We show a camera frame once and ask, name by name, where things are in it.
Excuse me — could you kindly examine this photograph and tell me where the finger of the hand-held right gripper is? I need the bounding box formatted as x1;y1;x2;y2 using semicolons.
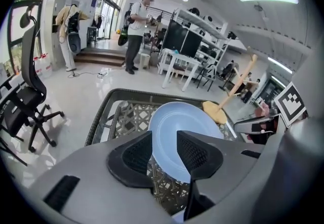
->
234;114;282;134

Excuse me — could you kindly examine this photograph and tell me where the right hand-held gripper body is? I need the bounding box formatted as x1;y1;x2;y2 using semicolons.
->
274;82;307;127

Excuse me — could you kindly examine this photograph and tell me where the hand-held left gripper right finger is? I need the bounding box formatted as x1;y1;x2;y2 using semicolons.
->
176;118;323;224

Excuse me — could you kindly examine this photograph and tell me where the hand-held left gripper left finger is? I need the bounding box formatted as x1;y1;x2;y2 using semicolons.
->
26;130;177;224

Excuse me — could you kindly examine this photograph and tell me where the blue big plate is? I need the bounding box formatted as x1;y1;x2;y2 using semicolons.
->
170;209;189;224
147;101;225;184

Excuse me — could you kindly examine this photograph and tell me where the wooden mug tree stand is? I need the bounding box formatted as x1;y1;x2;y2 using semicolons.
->
202;46;258;125

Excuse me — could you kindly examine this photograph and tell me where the black and white chair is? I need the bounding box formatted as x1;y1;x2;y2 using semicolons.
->
197;62;218;92

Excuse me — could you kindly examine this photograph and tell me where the dark wicker glass-top table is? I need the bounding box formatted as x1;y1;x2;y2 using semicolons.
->
85;88;254;224

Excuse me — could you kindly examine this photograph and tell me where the wooden stool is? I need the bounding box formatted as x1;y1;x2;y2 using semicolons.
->
172;63;189;84

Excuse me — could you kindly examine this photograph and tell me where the white table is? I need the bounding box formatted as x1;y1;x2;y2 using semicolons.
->
158;49;203;92

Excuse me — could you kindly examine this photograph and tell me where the black monitor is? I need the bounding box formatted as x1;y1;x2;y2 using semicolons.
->
161;19;189;54
180;30;203;58

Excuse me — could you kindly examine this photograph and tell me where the white shelf rack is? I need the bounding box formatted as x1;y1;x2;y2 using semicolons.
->
172;8;230;71

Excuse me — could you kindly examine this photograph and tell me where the wooden step platform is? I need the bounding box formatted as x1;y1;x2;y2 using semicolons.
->
74;49;127;66

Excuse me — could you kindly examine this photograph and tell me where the white trash bin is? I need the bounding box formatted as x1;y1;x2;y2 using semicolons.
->
140;53;151;69

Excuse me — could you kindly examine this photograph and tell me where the black office chair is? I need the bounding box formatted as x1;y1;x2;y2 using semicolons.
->
0;5;65;154

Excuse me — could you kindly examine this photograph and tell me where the black floor cable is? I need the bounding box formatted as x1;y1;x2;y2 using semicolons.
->
67;70;110;79

